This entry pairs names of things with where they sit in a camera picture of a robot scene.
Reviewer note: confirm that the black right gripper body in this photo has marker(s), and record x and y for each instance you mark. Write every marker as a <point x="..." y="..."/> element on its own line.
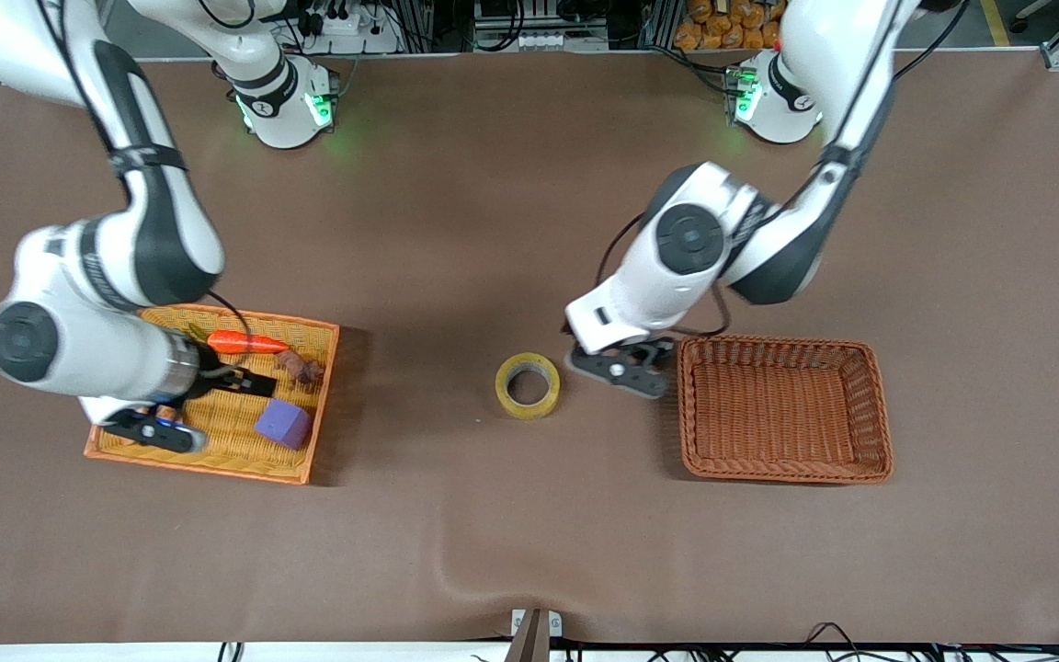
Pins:
<point x="214" y="378"/>

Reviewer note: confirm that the yellow clear tape roll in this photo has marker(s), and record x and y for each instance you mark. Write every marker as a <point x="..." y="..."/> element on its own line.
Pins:
<point x="528" y="413"/>

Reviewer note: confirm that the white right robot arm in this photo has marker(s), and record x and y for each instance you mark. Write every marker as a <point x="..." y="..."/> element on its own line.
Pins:
<point x="79" y="276"/>

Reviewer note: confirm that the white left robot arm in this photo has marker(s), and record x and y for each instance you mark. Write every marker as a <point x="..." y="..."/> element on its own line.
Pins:
<point x="677" y="267"/>

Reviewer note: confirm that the orange toy carrot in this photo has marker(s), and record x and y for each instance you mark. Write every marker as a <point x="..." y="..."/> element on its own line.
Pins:
<point x="249" y="343"/>

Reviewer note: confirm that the purple block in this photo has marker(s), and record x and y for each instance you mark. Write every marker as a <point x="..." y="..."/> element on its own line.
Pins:
<point x="283" y="425"/>

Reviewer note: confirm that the small brown toy animal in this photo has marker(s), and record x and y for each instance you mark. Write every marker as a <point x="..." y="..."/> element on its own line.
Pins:
<point x="301" y="368"/>

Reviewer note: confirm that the orange woven tray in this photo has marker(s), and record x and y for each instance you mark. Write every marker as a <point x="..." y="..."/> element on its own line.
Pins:
<point x="235" y="441"/>

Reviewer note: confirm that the brown wicker basket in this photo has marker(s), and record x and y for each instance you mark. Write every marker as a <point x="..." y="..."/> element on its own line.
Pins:
<point x="778" y="414"/>

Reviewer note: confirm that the bag of bread rolls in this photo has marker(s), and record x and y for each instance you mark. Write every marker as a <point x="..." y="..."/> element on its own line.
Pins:
<point x="732" y="28"/>

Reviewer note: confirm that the white power strip with plugs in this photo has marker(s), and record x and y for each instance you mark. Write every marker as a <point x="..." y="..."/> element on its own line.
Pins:
<point x="355" y="32"/>

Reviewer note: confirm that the metal table bracket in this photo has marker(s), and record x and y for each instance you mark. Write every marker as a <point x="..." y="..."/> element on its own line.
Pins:
<point x="534" y="634"/>

